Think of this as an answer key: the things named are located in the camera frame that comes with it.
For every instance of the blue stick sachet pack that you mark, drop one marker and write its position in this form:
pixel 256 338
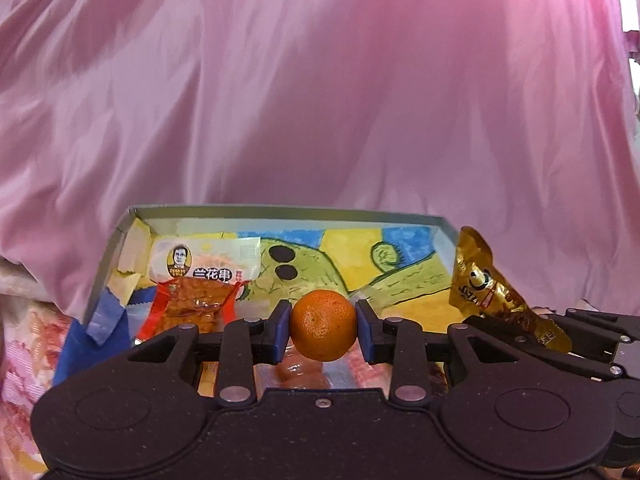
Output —
pixel 85 344

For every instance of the small orange mandarin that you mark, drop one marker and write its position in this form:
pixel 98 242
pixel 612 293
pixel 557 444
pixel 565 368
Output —
pixel 323 325

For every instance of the grey cardboard tray box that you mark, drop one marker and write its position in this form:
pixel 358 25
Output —
pixel 400 263

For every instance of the golden orange snack packet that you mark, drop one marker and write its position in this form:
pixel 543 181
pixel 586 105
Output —
pixel 479 288

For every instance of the floral pink bedspread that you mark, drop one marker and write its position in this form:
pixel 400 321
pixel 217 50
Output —
pixel 32 336

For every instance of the red tofu skewer snack packet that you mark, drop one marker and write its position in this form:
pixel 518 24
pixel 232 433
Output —
pixel 196 279

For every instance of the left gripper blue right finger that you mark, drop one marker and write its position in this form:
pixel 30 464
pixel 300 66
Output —
pixel 368 330

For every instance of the mini sausages pack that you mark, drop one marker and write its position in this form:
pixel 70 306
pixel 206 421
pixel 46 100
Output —
pixel 295 371

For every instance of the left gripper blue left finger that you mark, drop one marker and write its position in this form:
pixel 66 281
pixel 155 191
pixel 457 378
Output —
pixel 278 331

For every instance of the pink draped curtain sheet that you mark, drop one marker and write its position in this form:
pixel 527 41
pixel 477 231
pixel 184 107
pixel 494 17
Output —
pixel 515 117

